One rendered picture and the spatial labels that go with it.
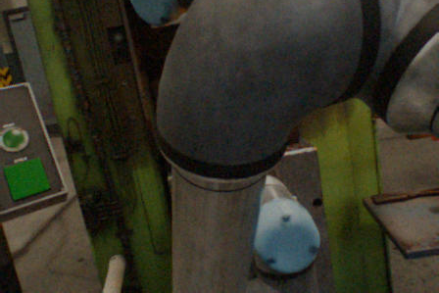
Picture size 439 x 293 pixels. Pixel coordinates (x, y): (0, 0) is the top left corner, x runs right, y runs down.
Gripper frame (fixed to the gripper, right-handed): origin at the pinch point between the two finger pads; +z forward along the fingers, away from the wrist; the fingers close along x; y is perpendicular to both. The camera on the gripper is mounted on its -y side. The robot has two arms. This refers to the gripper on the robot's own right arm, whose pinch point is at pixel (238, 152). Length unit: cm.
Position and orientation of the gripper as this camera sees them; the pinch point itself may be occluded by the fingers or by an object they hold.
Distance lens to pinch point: 83.1
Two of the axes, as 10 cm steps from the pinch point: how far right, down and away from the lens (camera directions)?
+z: -1.2, -1.9, 9.7
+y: 1.8, 9.6, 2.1
